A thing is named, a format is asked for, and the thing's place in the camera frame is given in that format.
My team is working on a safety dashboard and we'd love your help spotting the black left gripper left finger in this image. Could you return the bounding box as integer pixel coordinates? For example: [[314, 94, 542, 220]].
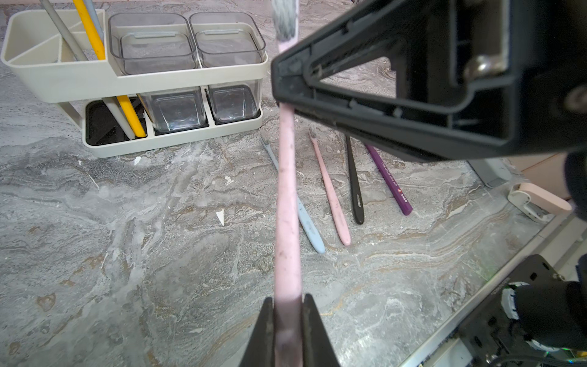
[[238, 298, 275, 367]]

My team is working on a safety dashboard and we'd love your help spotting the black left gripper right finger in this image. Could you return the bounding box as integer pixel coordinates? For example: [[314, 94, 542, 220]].
[[302, 294, 340, 367]]

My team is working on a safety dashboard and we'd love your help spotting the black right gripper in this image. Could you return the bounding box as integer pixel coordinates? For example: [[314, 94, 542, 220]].
[[271, 1, 586, 161]]

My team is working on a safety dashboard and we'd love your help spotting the pink toothbrush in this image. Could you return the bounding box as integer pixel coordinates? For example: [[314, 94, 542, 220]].
[[271, 0, 306, 367], [309, 128, 351, 246]]

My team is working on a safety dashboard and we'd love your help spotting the pale blue toothbrush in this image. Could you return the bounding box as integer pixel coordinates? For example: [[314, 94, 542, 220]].
[[260, 132, 326, 254]]

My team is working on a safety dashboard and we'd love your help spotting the yellow toothbrush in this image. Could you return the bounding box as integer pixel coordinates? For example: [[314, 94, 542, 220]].
[[72, 0, 148, 139]]

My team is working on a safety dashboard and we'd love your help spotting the light blue toothbrush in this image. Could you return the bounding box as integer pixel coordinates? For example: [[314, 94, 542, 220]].
[[83, 0, 104, 42]]

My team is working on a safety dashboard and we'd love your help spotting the grey green toothbrush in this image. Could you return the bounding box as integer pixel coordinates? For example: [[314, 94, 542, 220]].
[[40, 0, 136, 140]]

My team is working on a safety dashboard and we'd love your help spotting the purple toothbrush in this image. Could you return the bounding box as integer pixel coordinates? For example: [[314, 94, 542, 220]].
[[365, 145, 413, 216]]

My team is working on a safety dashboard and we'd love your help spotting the black toothbrush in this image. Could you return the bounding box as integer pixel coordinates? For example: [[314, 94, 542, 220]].
[[345, 135, 365, 225]]

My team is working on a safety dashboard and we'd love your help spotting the cream toothbrush holder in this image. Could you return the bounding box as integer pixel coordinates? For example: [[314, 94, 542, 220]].
[[1, 9, 270, 158]]

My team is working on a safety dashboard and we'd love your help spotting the grey flat bar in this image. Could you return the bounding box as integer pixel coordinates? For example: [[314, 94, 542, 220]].
[[468, 158, 512, 188]]

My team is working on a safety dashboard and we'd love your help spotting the pink white small device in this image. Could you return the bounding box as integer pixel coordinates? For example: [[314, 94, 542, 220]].
[[508, 183, 573, 223]]

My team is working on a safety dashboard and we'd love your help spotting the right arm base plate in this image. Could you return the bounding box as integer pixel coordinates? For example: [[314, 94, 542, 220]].
[[457, 255, 556, 366]]

